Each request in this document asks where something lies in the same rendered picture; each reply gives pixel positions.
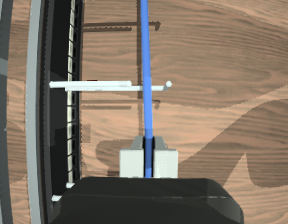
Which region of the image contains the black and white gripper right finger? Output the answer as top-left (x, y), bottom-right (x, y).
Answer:
top-left (151, 136), bottom-right (178, 178)

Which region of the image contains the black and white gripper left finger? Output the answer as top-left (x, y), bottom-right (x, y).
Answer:
top-left (119, 136), bottom-right (146, 178)

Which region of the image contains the blue cable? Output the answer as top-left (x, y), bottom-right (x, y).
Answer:
top-left (140, 0), bottom-right (153, 178)

